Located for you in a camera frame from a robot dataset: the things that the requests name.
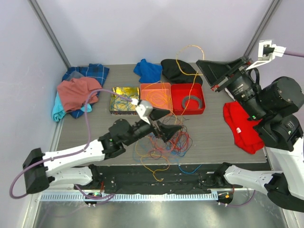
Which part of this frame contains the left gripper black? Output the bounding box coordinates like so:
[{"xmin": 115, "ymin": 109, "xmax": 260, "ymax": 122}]
[{"xmin": 124, "ymin": 106, "xmax": 181, "ymax": 146}]

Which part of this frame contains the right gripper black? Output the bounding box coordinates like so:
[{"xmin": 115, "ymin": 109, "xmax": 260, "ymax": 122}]
[{"xmin": 196, "ymin": 55, "xmax": 267, "ymax": 120}]

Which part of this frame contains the yellow wire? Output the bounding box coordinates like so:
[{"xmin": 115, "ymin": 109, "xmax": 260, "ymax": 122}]
[{"xmin": 140, "ymin": 44, "xmax": 205, "ymax": 117}]

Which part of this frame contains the coloured wires pile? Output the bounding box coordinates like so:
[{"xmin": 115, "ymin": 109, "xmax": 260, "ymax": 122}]
[{"xmin": 132, "ymin": 114, "xmax": 203, "ymax": 182}]

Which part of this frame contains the blue wire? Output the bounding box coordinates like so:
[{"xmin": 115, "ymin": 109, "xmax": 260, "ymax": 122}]
[{"xmin": 110, "ymin": 87, "xmax": 140, "ymax": 114}]

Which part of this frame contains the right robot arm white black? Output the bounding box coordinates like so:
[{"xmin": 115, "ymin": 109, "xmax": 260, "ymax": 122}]
[{"xmin": 196, "ymin": 57, "xmax": 304, "ymax": 212}]

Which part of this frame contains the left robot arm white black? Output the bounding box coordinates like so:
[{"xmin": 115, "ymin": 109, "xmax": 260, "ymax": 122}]
[{"xmin": 22, "ymin": 108, "xmax": 182, "ymax": 194}]

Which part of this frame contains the salmon pink box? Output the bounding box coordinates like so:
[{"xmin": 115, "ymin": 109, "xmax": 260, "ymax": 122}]
[{"xmin": 140, "ymin": 82, "xmax": 173, "ymax": 116}]

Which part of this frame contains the red box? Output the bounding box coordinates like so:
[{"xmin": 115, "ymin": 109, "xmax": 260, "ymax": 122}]
[{"xmin": 171, "ymin": 83, "xmax": 206, "ymax": 115}]

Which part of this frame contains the black cloth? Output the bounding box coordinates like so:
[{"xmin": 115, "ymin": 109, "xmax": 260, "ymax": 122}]
[{"xmin": 161, "ymin": 59, "xmax": 203, "ymax": 86}]

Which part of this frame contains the gold tin box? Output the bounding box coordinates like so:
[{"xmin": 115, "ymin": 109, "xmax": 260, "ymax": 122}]
[{"xmin": 109, "ymin": 87, "xmax": 140, "ymax": 115}]

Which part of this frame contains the bright red cloth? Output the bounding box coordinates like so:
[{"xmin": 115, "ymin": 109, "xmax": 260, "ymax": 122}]
[{"xmin": 223, "ymin": 101, "xmax": 265, "ymax": 154}]

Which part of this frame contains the blue plaid cloth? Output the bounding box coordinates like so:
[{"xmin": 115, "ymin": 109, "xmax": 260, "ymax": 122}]
[{"xmin": 62, "ymin": 64, "xmax": 109, "ymax": 107}]

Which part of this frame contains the salmon pink shirt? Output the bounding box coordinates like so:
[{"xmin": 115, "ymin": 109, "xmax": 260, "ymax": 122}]
[{"xmin": 57, "ymin": 77, "xmax": 102, "ymax": 112}]

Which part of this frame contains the cyan cloth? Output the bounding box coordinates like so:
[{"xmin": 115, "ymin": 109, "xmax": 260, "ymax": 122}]
[{"xmin": 52, "ymin": 92, "xmax": 92, "ymax": 122}]

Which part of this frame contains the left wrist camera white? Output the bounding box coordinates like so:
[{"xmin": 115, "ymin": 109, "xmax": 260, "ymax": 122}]
[{"xmin": 131, "ymin": 98, "xmax": 153, "ymax": 125}]

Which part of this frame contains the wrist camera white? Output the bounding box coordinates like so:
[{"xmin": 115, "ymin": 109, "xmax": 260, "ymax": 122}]
[
  {"xmin": 247, "ymin": 40, "xmax": 286, "ymax": 71},
  {"xmin": 131, "ymin": 98, "xmax": 153, "ymax": 125}
]

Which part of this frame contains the grey coiled cable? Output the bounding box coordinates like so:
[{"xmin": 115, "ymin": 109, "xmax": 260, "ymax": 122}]
[{"xmin": 181, "ymin": 94, "xmax": 203, "ymax": 109}]

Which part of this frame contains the right aluminium corner post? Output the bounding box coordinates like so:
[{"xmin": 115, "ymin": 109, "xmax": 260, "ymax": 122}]
[{"xmin": 243, "ymin": 0, "xmax": 282, "ymax": 57}]

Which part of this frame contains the aluminium corner post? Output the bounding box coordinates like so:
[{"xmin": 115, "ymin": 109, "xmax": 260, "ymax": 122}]
[
  {"xmin": 28, "ymin": 0, "xmax": 71, "ymax": 68},
  {"xmin": 243, "ymin": 0, "xmax": 282, "ymax": 57}
]

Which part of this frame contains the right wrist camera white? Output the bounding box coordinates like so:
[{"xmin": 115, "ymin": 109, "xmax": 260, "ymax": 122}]
[{"xmin": 247, "ymin": 40, "xmax": 286, "ymax": 71}]

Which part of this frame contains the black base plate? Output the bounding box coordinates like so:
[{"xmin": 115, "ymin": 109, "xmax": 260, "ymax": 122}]
[{"xmin": 80, "ymin": 164, "xmax": 233, "ymax": 195}]

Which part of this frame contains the white cable duct rail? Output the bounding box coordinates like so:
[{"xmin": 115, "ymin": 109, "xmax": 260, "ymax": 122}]
[{"xmin": 40, "ymin": 191, "xmax": 218, "ymax": 202}]

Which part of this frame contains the left aluminium corner post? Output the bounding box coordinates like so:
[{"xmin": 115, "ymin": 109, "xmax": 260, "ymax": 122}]
[{"xmin": 28, "ymin": 0, "xmax": 71, "ymax": 68}]

